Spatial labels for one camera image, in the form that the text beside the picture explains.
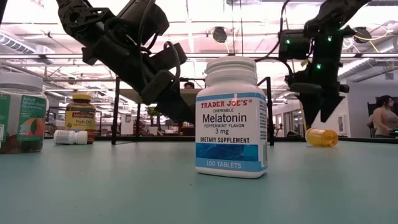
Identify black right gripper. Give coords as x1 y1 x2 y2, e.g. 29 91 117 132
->
285 70 351 129

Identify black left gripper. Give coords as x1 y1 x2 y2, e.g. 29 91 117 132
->
82 34 197 124

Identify orange pill vial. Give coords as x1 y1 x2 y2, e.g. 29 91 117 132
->
305 128 340 148

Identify white melatonin bottle blue label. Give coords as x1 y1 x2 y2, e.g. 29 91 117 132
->
195 55 269 179

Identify fish oil bottle yellow cap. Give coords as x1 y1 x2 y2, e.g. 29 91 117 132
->
64 93 96 144

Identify small white labelled pill bottle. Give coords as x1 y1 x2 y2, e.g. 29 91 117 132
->
53 129 89 146

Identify large gummies jar white lid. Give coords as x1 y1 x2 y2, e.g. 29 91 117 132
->
0 73 48 155

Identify wooden shelf black metal legs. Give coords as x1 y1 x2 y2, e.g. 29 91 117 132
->
111 76 275 146

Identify green plant in white pot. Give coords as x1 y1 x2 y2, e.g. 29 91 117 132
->
145 106 162 136

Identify yellow cable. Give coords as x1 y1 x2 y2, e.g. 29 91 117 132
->
298 101 308 133

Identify black metal table frame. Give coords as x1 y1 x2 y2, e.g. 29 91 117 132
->
43 135 398 144

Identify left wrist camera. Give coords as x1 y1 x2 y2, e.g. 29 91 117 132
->
151 41 188 74

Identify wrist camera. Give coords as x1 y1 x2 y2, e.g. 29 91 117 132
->
151 41 188 74
279 29 309 60

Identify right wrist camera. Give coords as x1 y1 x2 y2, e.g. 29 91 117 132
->
279 29 309 60

